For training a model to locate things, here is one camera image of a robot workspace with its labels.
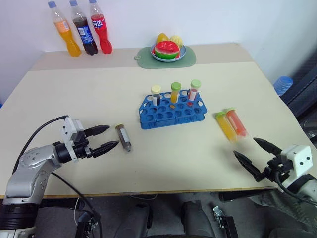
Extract orange soda bottle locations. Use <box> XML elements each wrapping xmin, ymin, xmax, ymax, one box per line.
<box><xmin>47</xmin><ymin>0</ymin><xmax>82</xmax><ymax>58</ymax></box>

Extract dark liquid test tube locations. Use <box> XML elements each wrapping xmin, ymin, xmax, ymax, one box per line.
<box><xmin>114</xmin><ymin>123</ymin><xmax>135</xmax><ymax>154</ymax></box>

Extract black cable under table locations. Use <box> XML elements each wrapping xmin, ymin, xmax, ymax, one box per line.
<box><xmin>50</xmin><ymin>172</ymin><xmax>103</xmax><ymax>238</ymax></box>

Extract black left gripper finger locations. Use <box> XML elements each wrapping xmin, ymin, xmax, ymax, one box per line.
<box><xmin>84</xmin><ymin>125</ymin><xmax>110</xmax><ymax>137</ymax></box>
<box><xmin>92</xmin><ymin>140</ymin><xmax>120</xmax><ymax>159</ymax></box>

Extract stack of blue cups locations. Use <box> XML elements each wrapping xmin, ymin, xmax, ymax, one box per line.
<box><xmin>274</xmin><ymin>76</ymin><xmax>294</xmax><ymax>97</ymax></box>

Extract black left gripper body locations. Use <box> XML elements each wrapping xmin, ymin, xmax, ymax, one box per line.
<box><xmin>73</xmin><ymin>130</ymin><xmax>96</xmax><ymax>160</ymax></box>

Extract yellow-capped tube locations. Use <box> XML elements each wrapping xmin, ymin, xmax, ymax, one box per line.
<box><xmin>151</xmin><ymin>85</ymin><xmax>162</xmax><ymax>107</ymax></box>

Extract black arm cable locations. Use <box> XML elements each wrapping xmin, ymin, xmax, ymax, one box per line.
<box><xmin>11</xmin><ymin>115</ymin><xmax>69</xmax><ymax>174</ymax></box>
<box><xmin>274</xmin><ymin>170</ymin><xmax>317</xmax><ymax>206</ymax></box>

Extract green silicone mat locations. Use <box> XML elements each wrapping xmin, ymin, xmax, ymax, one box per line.
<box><xmin>134</xmin><ymin>46</ymin><xmax>197</xmax><ymax>69</ymax></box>

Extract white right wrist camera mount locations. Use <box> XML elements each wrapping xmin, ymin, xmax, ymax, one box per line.
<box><xmin>279</xmin><ymin>145</ymin><xmax>312</xmax><ymax>189</ymax></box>

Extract black chair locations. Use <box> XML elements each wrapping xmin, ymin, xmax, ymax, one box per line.
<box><xmin>279</xmin><ymin>53</ymin><xmax>317</xmax><ymax>121</ymax></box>

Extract green-capped red tube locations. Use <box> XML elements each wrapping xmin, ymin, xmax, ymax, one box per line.
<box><xmin>188</xmin><ymin>79</ymin><xmax>202</xmax><ymax>101</ymax></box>

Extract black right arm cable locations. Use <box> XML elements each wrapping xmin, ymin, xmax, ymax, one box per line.
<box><xmin>274</xmin><ymin>170</ymin><xmax>317</xmax><ymax>206</ymax></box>

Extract metal clamp bracket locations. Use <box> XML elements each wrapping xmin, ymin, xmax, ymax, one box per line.
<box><xmin>212</xmin><ymin>205</ymin><xmax>239</xmax><ymax>238</ymax></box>

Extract blue test tube rack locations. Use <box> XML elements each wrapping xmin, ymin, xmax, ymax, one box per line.
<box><xmin>138</xmin><ymin>90</ymin><xmax>209</xmax><ymax>130</ymax></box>

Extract pale yellow toy fruit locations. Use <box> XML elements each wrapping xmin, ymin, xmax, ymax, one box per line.
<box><xmin>169</xmin><ymin>35</ymin><xmax>185</xmax><ymax>48</ymax></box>

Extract cola bottle blue label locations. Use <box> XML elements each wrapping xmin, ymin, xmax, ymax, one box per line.
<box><xmin>69</xmin><ymin>0</ymin><xmax>99</xmax><ymax>56</ymax></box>

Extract toy watermelon slice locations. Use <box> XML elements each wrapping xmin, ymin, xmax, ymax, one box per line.
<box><xmin>153</xmin><ymin>40</ymin><xmax>181</xmax><ymax>60</ymax></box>

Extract black frame under table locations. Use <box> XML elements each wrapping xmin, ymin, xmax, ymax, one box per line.
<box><xmin>75</xmin><ymin>210</ymin><xmax>103</xmax><ymax>238</ymax></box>

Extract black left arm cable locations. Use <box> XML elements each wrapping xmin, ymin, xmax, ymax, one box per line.
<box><xmin>11</xmin><ymin>115</ymin><xmax>69</xmax><ymax>174</ymax></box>

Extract orange liquid tube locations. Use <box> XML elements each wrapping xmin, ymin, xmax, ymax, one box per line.
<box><xmin>224</xmin><ymin>107</ymin><xmax>249</xmax><ymax>138</ymax></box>

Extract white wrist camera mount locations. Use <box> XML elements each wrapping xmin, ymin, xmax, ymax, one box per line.
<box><xmin>279</xmin><ymin>145</ymin><xmax>312</xmax><ymax>189</ymax></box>
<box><xmin>60</xmin><ymin>116</ymin><xmax>86</xmax><ymax>163</ymax></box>

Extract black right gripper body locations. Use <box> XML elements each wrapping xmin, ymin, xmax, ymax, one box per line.
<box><xmin>262</xmin><ymin>156</ymin><xmax>293</xmax><ymax>184</ymax></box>

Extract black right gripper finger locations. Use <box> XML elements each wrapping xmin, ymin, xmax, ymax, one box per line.
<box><xmin>253</xmin><ymin>137</ymin><xmax>283</xmax><ymax>159</ymax></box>
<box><xmin>233</xmin><ymin>150</ymin><xmax>266</xmax><ymax>183</ymax></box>

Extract dark rounded shape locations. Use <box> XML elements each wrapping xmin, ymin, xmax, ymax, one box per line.
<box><xmin>181</xmin><ymin>200</ymin><xmax>215</xmax><ymax>238</ymax></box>

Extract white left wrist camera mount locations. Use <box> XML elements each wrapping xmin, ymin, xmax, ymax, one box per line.
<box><xmin>60</xmin><ymin>116</ymin><xmax>86</xmax><ymax>163</ymax></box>

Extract red soda bottle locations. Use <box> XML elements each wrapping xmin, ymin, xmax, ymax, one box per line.
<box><xmin>88</xmin><ymin>0</ymin><xmax>113</xmax><ymax>55</ymax></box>

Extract blue plate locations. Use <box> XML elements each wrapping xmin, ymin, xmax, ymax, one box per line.
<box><xmin>150</xmin><ymin>45</ymin><xmax>187</xmax><ymax>62</ymax></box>

